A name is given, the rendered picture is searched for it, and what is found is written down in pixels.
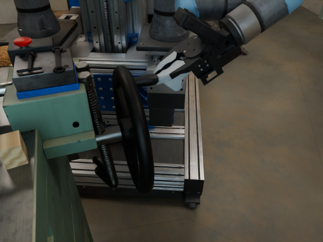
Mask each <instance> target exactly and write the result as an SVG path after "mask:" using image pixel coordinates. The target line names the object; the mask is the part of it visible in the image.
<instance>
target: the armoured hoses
mask: <svg viewBox="0 0 323 242"><path fill-rule="evenodd" d="M75 68H76V71H78V72H79V74H78V75H77V78H78V80H79V82H80V83H84V85H85V88H86V92H87V98H88V103H89V108H90V113H91V118H92V122H93V127H94V132H95V134H97V135H101V134H103V133H104V132H105V128H104V124H103V120H102V116H101V112H100V109H99V104H98V100H97V96H96V93H95V89H94V85H93V81H92V77H91V72H90V68H89V64H88V63H87V62H85V61H83V62H78V63H77V64H76V65H75ZM98 147H99V151H100V154H101V158H102V159H101V158H100V157H99V156H94V157H93V159H92V161H93V163H94V164H96V165H97V166H98V167H96V168H95V170H94V171H95V174H96V175H97V176H99V177H100V178H101V179H102V180H103V181H104V182H105V183H106V184H107V185H108V186H109V187H111V188H113V189H114V188H116V187H117V186H118V184H119V182H118V178H117V174H116V170H115V166H114V162H113V158H112V154H111V150H110V146H109V144H104V145H99V146H98Z"/></svg>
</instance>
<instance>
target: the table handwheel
mask: <svg viewBox="0 0 323 242"><path fill-rule="evenodd" d="M112 88H113V97H114V104H115V111H116V117H117V122H118V125H115V126H110V127H106V128H105V132H104V133H103V134H101V135H97V134H95V137H96V141H97V146H99V145H104V144H109V143H113V142H118V141H122V145H123V149H124V154H125V158H126V161H127V164H128V168H129V171H130V174H131V177H132V180H133V183H134V185H135V187H136V189H137V190H138V192H140V193H141V194H144V195H146V194H149V193H150V192H151V191H152V189H153V186H154V160H153V152H152V145H151V139H150V134H149V128H148V123H147V119H146V115H145V111H144V107H143V104H142V100H141V97H140V94H139V91H138V88H137V85H136V83H135V81H134V78H133V76H132V74H131V73H130V71H129V70H128V69H127V68H126V67H124V66H117V67H116V68H115V69H114V71H113V75H112Z"/></svg>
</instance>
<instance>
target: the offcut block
mask: <svg viewBox="0 0 323 242"><path fill-rule="evenodd" d="M0 157H1V159H2V161H3V163H4V165H5V167H6V169H12V168H15V167H18V166H21V165H24V164H28V163H29V162H28V155H27V148H26V146H25V143H24V141H23V139H22V136H21V134H20V131H19V130H17V131H14V132H10V133H5V134H1V135H0Z"/></svg>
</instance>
